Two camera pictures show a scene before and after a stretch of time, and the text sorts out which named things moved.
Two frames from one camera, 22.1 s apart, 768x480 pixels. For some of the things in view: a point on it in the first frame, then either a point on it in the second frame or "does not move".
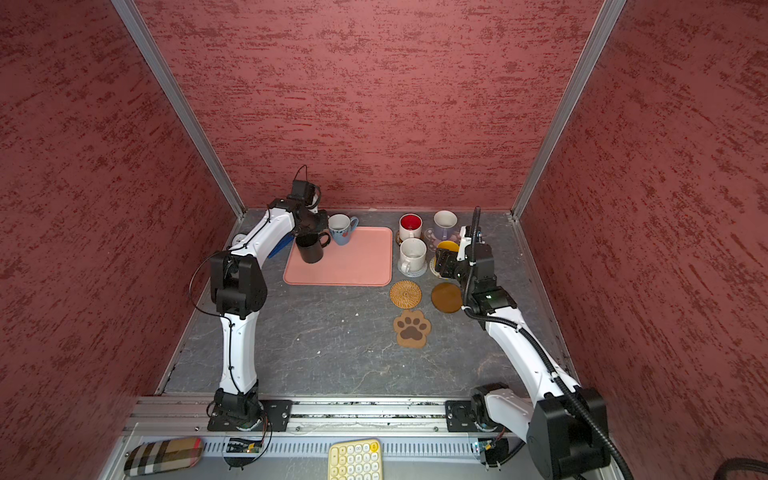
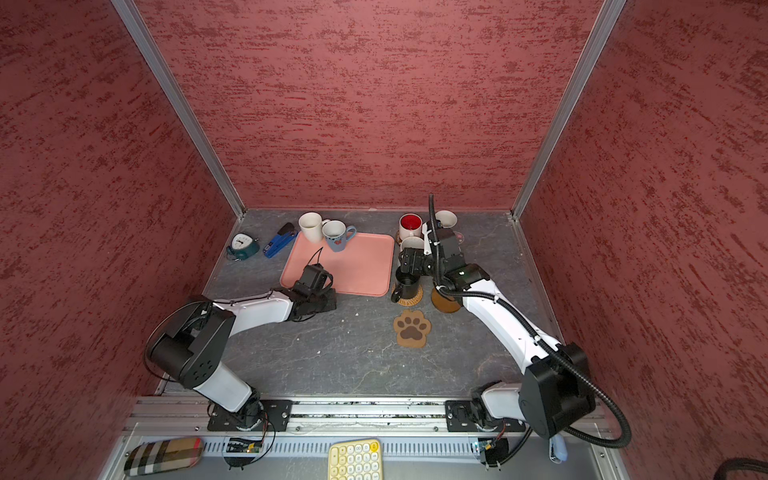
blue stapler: [281, 244] does not move
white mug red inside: [410, 226] does not move
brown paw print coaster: [411, 329] does not move
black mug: [311, 245] to [406, 285]
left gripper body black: [315, 222] to [323, 301]
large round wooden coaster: [447, 297] does not move
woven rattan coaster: [405, 294] does not move
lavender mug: [444, 222] does not move
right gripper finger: [445, 261] to [414, 261]
